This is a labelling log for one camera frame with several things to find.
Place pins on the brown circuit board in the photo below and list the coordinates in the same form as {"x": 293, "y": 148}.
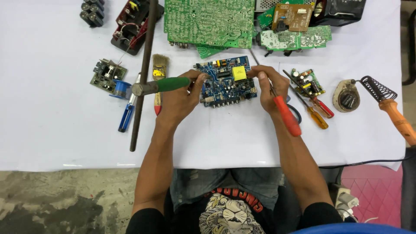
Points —
{"x": 291, "y": 18}

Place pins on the person's right hand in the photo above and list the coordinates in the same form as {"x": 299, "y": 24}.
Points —
{"x": 276, "y": 83}

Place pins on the cluster of black capacitors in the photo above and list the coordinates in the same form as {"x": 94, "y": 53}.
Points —
{"x": 92, "y": 13}

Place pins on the blue plastic chair rim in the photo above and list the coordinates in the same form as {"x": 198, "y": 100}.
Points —
{"x": 354, "y": 228}

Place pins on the person's left hand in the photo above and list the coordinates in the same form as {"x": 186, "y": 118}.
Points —
{"x": 177, "y": 104}

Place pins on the pink patterned mat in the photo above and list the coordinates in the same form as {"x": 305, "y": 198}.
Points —
{"x": 373, "y": 195}

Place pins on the black electronic box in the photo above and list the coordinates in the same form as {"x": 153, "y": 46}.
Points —
{"x": 341, "y": 11}

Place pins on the red and black transformer unit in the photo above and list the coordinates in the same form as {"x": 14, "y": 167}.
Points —
{"x": 131, "y": 29}

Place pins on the blue desoldering pump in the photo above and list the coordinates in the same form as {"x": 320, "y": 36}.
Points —
{"x": 126, "y": 113}

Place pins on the person's blue jeans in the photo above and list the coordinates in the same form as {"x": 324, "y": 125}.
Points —
{"x": 227, "y": 185}

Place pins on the metal perforated casing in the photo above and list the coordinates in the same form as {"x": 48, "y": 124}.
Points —
{"x": 266, "y": 4}

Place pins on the soldering iron stand with coil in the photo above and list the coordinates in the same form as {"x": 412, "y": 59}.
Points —
{"x": 346, "y": 97}

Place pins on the blue circuit board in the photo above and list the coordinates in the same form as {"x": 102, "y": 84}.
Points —
{"x": 227, "y": 87}

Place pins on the person's black printed shirt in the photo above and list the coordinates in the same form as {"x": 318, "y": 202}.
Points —
{"x": 227, "y": 214}

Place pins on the green board with heat sink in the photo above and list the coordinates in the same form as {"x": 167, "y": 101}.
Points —
{"x": 105, "y": 74}

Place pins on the large green circuit board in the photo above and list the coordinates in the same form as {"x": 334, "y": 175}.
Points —
{"x": 209, "y": 21}

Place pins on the green board under brown board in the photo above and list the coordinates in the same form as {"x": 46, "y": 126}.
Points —
{"x": 266, "y": 18}

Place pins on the power strip with white adapters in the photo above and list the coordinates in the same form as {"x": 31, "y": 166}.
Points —
{"x": 346, "y": 201}

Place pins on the white table cover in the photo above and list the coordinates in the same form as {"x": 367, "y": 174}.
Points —
{"x": 65, "y": 130}

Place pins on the small green power supply board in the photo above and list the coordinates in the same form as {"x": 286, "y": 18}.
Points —
{"x": 308, "y": 83}

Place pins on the long green circuit board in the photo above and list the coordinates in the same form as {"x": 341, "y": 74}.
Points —
{"x": 295, "y": 39}

